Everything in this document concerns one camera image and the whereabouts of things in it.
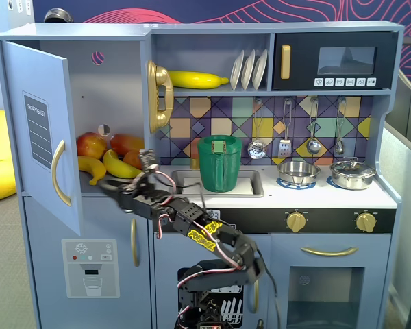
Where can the blue water dispenser door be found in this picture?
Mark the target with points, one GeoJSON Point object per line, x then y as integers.
{"type": "Point", "coordinates": [48, 222]}

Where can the white toy plate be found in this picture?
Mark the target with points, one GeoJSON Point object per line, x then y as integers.
{"type": "Point", "coordinates": [260, 70]}
{"type": "Point", "coordinates": [236, 70]}
{"type": "Point", "coordinates": [248, 70]}

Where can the steel pot with lid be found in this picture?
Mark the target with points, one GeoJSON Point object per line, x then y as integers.
{"type": "Point", "coordinates": [352, 178]}

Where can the grey toy sink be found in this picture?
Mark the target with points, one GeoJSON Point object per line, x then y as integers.
{"type": "Point", "coordinates": [257, 188]}

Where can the steel pan without lid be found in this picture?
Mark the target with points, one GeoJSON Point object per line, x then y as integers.
{"type": "Point", "coordinates": [298, 171]}

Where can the gold stove knob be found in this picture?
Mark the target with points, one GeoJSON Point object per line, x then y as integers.
{"type": "Point", "coordinates": [296, 222]}
{"type": "Point", "coordinates": [365, 222]}

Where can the hanging steel spoon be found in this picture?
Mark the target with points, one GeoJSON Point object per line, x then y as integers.
{"type": "Point", "coordinates": [339, 146]}

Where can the blue shopping list cabinet door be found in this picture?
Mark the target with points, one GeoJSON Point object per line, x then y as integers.
{"type": "Point", "coordinates": [37, 79]}

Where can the red orange toy mango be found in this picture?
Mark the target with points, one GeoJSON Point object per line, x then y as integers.
{"type": "Point", "coordinates": [126, 142]}

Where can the grey partition panel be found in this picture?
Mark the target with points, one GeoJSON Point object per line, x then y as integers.
{"type": "Point", "coordinates": [404, 154]}

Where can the steel skimmer spoon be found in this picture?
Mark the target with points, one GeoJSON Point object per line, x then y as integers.
{"type": "Point", "coordinates": [257, 149]}

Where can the red yellow toy apple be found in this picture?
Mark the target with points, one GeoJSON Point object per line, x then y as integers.
{"type": "Point", "coordinates": [90, 144]}

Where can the steel ladle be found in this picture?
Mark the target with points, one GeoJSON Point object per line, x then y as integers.
{"type": "Point", "coordinates": [313, 146]}

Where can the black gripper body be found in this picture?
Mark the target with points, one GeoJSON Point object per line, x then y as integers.
{"type": "Point", "coordinates": [127, 192]}

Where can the dark round object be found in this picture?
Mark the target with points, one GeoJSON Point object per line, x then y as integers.
{"type": "Point", "coordinates": [56, 15]}

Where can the green plastic pitcher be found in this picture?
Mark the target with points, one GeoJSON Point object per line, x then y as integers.
{"type": "Point", "coordinates": [219, 164]}

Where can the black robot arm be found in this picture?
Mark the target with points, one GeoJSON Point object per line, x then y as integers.
{"type": "Point", "coordinates": [192, 216]}

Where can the curved yellow toy banana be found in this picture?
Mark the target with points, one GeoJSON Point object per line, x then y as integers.
{"type": "Point", "coordinates": [89, 166]}
{"type": "Point", "coordinates": [116, 166]}

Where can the steel slotted spatula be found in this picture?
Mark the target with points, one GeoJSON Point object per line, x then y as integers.
{"type": "Point", "coordinates": [285, 149]}

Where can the black toy microwave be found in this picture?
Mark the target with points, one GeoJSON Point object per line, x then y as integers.
{"type": "Point", "coordinates": [329, 44]}

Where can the long yellow toy banana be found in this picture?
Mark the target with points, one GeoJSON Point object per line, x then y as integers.
{"type": "Point", "coordinates": [195, 79]}

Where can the blue toy kitchen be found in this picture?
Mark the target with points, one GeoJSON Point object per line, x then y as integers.
{"type": "Point", "coordinates": [209, 27]}

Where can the blue oven door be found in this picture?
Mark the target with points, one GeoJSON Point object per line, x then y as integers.
{"type": "Point", "coordinates": [373, 291]}

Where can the orange toy fruit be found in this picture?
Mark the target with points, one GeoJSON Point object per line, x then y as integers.
{"type": "Point", "coordinates": [131, 159]}

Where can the gold toy faucet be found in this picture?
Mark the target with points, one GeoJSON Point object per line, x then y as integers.
{"type": "Point", "coordinates": [194, 162]}

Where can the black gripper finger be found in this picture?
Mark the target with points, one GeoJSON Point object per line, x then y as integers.
{"type": "Point", "coordinates": [118, 186]}
{"type": "Point", "coordinates": [126, 205]}

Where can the gold toy telephone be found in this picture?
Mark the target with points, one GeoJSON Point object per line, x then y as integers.
{"type": "Point", "coordinates": [164, 73]}

